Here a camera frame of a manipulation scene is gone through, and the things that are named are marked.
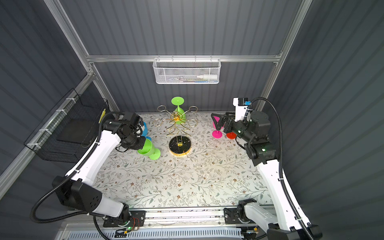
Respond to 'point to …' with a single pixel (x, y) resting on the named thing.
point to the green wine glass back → (179, 114)
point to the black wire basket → (43, 141)
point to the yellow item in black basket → (102, 114)
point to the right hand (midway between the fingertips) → (221, 115)
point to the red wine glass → (231, 135)
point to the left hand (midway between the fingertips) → (139, 146)
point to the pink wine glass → (217, 134)
